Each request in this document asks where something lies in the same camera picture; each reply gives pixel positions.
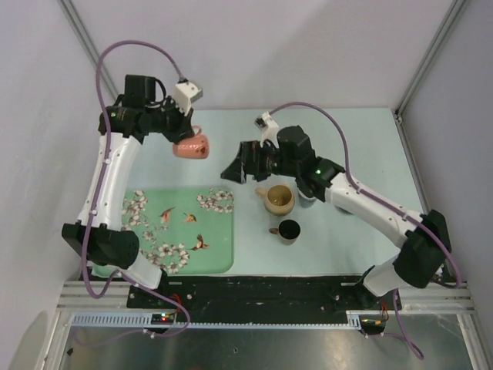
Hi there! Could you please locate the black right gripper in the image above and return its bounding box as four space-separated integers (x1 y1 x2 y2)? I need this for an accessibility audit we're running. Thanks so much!
221 140 299 184

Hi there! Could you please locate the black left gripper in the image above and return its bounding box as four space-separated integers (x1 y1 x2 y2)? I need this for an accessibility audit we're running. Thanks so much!
146 96 194 145

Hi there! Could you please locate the pink cup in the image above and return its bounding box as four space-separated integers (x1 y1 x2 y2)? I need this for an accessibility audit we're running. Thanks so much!
173 125 210 160

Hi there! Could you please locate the light blue coffee mug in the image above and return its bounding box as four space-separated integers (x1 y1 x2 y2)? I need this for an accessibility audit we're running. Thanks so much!
298 192 317 208

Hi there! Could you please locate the brown small cup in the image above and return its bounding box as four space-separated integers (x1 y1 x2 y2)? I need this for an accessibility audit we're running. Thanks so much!
269 219 301 245

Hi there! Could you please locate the dark blue mug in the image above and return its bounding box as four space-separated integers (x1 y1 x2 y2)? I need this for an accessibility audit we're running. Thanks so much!
334 206 353 215

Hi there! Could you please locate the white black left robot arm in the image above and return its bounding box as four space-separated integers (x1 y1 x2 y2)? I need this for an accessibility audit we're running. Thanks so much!
62 75 203 308

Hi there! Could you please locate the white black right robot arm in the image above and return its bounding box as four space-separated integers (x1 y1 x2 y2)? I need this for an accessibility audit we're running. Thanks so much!
221 126 451 309

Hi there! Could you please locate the green floral tray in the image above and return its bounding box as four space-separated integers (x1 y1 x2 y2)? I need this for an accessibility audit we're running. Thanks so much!
92 187 235 278

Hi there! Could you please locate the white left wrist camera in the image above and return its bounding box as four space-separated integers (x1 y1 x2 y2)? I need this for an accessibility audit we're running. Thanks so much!
171 79 203 116

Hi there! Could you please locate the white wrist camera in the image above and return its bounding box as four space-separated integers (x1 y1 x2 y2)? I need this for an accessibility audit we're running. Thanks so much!
254 112 280 146
171 79 203 116

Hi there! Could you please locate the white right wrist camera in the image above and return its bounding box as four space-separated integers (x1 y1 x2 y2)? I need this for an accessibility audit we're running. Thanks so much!
254 112 280 146

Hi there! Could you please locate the left aluminium corner post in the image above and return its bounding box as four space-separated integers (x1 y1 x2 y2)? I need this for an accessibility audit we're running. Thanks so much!
57 0 118 106

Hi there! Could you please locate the aluminium corner post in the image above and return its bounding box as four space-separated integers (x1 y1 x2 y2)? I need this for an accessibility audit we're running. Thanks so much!
394 0 469 124
57 0 118 106

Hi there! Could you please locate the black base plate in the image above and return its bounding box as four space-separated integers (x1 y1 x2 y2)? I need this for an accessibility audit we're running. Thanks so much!
126 274 404 325

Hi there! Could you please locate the grey slotted cable duct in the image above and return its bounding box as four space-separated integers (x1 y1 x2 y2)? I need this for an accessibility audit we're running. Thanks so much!
71 311 386 331

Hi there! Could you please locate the aluminium frame rail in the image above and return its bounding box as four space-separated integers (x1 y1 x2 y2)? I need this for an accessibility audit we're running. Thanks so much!
57 280 132 309

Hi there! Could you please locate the right aluminium corner post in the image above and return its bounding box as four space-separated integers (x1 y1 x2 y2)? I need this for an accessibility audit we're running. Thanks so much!
394 0 469 124

